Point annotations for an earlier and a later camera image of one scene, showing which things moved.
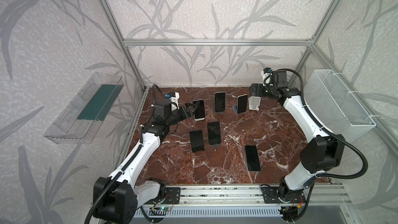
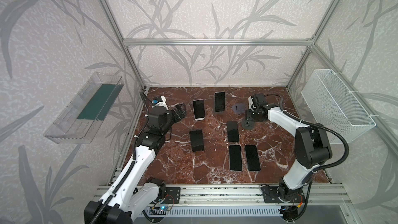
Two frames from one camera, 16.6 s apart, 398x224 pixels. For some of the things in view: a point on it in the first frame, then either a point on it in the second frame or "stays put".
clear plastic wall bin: x=79 y=121 stays put
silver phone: x=242 y=103 → x=235 y=158
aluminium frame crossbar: x=219 y=42 stays put
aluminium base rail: x=327 y=195 stays put
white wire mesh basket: x=330 y=100 stays put
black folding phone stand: x=196 y=137 stays put
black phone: x=214 y=133 → x=232 y=131
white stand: x=267 y=73 → x=250 y=101
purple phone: x=199 y=113 stays put
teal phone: x=219 y=102 stays put
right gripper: x=256 y=90 → x=249 y=117
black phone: x=252 y=158 stays put
